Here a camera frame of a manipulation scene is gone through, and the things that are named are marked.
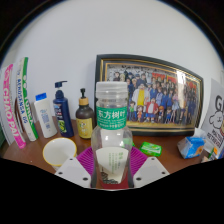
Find blue tissue pack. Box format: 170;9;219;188
176;128;208;160

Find dark blue pump bottle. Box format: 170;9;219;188
52;80;75;139

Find white paper gift bag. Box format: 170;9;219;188
199;77;224;159

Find white bottle with blue cap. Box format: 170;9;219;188
33;92;59;139

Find brown pump bottle yellow label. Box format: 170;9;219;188
75;87;97;140

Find clear green-labelled drink bottle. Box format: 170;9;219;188
90;81;134;186

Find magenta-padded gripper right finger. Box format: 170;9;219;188
129;146;170;188

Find white cup with yellow rim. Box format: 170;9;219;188
42;137;78;172

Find framed group picture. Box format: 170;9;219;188
94;53;205;137

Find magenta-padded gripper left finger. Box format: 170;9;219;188
54;146;96;189

